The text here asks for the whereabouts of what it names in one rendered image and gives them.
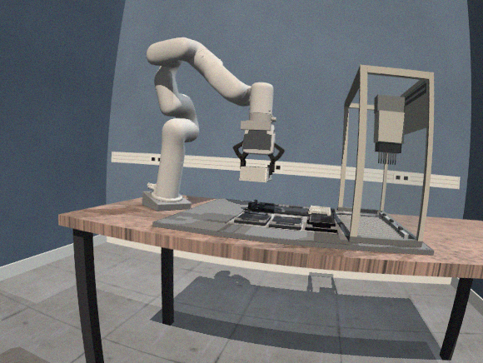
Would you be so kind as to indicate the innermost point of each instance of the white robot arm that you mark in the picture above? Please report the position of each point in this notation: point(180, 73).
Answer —
point(169, 55)

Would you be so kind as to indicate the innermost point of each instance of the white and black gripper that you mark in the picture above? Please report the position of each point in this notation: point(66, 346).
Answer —
point(259, 143)

